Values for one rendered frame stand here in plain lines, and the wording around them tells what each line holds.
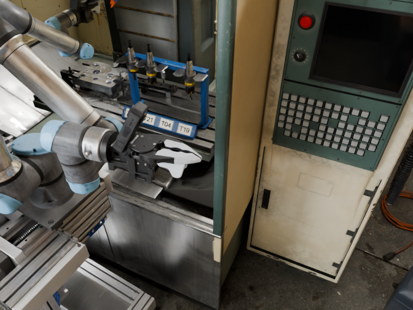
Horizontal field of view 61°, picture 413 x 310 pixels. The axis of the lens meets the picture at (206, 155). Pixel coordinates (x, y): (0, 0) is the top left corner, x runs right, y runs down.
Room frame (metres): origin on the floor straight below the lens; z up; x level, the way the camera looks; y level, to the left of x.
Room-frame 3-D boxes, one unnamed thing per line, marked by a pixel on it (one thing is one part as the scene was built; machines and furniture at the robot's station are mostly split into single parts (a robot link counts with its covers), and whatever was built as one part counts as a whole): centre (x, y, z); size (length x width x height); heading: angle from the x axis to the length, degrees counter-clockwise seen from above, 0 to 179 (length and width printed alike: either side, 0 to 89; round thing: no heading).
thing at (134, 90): (1.75, 0.41, 1.05); 0.10 x 0.05 x 0.30; 155
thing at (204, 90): (1.56, 0.01, 1.05); 0.10 x 0.05 x 0.30; 155
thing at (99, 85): (1.96, 0.64, 0.97); 0.29 x 0.23 x 0.05; 65
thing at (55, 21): (1.68, 0.72, 1.40); 0.11 x 0.08 x 0.09; 155
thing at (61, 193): (0.82, 0.53, 1.21); 0.15 x 0.15 x 0.10
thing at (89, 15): (1.83, 0.65, 1.40); 0.12 x 0.08 x 0.09; 155
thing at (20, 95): (2.22, 1.20, 0.75); 0.89 x 0.67 x 0.26; 155
